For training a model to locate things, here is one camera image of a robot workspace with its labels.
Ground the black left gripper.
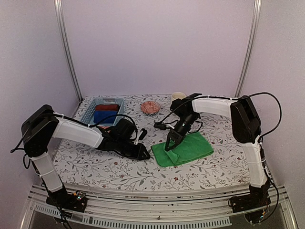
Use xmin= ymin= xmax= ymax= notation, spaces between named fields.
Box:
xmin=116 ymin=138 xmax=151 ymax=161

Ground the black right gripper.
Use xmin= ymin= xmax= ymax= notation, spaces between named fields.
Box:
xmin=165 ymin=113 xmax=198 ymax=151

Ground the green microfibre towel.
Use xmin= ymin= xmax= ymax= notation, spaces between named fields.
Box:
xmin=151 ymin=132 xmax=214 ymax=167

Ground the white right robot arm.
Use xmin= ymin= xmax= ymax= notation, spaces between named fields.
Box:
xmin=165 ymin=93 xmax=267 ymax=188

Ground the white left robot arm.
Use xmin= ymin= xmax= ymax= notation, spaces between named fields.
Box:
xmin=21 ymin=104 xmax=150 ymax=207

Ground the cream ceramic mug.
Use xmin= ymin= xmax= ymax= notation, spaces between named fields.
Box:
xmin=171 ymin=92 xmax=186 ymax=101

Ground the blue rolled towel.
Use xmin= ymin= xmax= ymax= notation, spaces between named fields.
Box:
xmin=93 ymin=111 xmax=118 ymax=124

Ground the red rolled towel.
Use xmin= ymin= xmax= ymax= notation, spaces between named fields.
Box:
xmin=95 ymin=104 xmax=120 ymax=112

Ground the red patterned small bowl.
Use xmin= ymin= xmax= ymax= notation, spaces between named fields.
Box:
xmin=141 ymin=101 xmax=161 ymax=116

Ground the light blue plastic basket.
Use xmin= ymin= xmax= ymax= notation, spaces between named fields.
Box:
xmin=77 ymin=97 xmax=124 ymax=127

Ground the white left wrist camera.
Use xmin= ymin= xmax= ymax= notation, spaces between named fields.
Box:
xmin=138 ymin=128 xmax=148 ymax=141

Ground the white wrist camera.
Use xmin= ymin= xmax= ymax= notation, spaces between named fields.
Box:
xmin=138 ymin=128 xmax=148 ymax=141
xmin=153 ymin=122 xmax=174 ymax=130

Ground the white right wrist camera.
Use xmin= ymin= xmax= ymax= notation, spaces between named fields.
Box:
xmin=153 ymin=122 xmax=174 ymax=130

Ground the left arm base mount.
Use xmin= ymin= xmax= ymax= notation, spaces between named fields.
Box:
xmin=46 ymin=187 xmax=88 ymax=213

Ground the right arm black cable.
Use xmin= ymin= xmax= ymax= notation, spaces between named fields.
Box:
xmin=162 ymin=92 xmax=282 ymax=210

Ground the aluminium front rail frame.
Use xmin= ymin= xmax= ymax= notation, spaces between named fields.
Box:
xmin=21 ymin=183 xmax=298 ymax=229

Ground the aluminium right corner post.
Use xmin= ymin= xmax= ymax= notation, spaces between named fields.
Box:
xmin=234 ymin=0 xmax=262 ymax=97

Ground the aluminium corner post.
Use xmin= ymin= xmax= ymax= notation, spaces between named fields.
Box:
xmin=54 ymin=0 xmax=83 ymax=102
xmin=234 ymin=0 xmax=262 ymax=97

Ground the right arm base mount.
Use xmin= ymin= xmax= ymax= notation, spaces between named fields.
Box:
xmin=228 ymin=181 xmax=271 ymax=213

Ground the aluminium left corner post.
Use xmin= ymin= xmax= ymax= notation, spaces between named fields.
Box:
xmin=54 ymin=0 xmax=83 ymax=102

